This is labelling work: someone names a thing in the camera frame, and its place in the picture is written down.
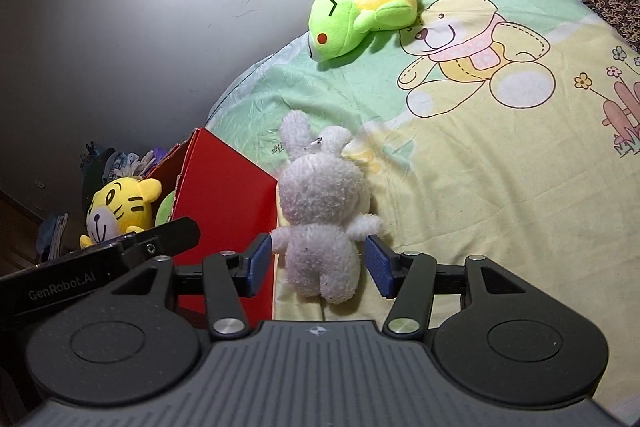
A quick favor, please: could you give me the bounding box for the yellow tiger plush toy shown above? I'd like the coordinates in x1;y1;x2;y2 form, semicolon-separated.
79;176;162;249

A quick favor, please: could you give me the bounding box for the pile of clothes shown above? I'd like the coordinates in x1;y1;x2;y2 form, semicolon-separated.
80;142;168;213

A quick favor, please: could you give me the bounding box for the red cardboard box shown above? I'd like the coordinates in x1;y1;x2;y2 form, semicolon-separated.
149;128;277;340

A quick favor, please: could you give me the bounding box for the white pink plush rabbit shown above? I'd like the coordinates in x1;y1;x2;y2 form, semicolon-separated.
271;110;383;305

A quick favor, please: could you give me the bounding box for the cartoon bear bed sheet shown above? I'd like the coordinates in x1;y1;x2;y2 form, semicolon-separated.
206;0;639;422

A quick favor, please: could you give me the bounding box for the green plush pea pod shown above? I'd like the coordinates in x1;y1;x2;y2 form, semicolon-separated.
154;191;175;227

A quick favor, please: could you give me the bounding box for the green frog plush toy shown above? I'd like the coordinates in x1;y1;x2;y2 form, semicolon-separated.
308;0;418;63

